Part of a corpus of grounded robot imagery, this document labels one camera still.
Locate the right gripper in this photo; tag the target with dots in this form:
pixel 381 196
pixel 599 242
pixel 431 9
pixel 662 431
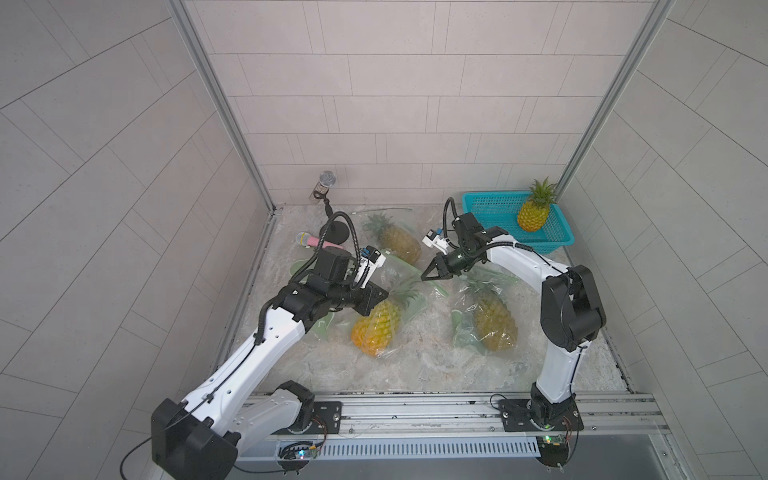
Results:
pixel 444 266

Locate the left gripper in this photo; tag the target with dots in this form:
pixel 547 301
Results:
pixel 369 298

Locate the yellow pineapple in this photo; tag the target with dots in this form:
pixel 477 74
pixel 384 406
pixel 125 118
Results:
pixel 373 334

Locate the orange pineapple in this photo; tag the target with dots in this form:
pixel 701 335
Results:
pixel 535 210

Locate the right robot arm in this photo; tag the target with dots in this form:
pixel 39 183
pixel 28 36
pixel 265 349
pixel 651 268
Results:
pixel 571 311

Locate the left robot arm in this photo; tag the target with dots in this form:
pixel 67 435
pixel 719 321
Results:
pixel 202 436

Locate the back green pineapple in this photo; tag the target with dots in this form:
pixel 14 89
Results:
pixel 390 236

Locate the green pineapple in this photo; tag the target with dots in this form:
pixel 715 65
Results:
pixel 390 236
pixel 493 323

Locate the right green pineapple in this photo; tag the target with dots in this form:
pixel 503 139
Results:
pixel 493 323

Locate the black microphone stand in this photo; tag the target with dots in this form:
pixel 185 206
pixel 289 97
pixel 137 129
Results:
pixel 334 231

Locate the teal plastic basket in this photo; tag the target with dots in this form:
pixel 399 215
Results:
pixel 501 208

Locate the pink toy microphone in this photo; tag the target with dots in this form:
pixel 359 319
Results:
pixel 305 239

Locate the left circuit board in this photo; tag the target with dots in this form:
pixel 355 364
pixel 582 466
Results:
pixel 302 451

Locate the circuit board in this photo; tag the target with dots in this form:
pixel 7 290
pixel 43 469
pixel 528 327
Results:
pixel 554 451
pixel 302 451

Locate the right circuit board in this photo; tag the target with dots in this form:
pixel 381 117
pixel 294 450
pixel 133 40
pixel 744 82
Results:
pixel 554 451

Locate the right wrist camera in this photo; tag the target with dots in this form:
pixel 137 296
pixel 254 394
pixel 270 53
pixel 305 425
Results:
pixel 435 239

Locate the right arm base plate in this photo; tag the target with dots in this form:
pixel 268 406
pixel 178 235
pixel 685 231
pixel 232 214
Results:
pixel 539 416

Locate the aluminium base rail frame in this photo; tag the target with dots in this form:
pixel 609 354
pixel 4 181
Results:
pixel 405 426

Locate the right aluminium corner post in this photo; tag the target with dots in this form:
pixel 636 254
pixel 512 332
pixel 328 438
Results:
pixel 638 48

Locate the aluminium corner post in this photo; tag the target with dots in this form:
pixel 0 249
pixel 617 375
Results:
pixel 192 40
pixel 638 48

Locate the left aluminium corner post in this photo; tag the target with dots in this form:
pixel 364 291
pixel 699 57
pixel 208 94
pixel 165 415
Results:
pixel 192 40

